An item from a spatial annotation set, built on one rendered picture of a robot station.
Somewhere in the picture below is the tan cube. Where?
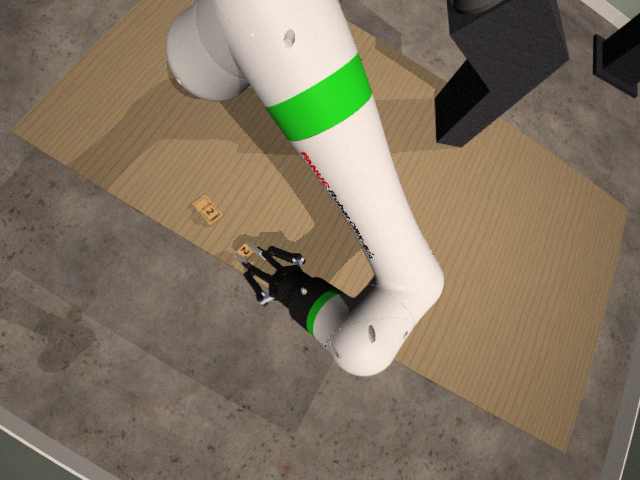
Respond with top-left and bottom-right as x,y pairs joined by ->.
237,243 -> 254,260
202,204 -> 220,222

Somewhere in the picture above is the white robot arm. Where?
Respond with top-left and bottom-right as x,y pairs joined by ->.
166,0 -> 444,376

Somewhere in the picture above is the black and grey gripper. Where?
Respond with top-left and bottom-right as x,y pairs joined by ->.
235,242 -> 312,309

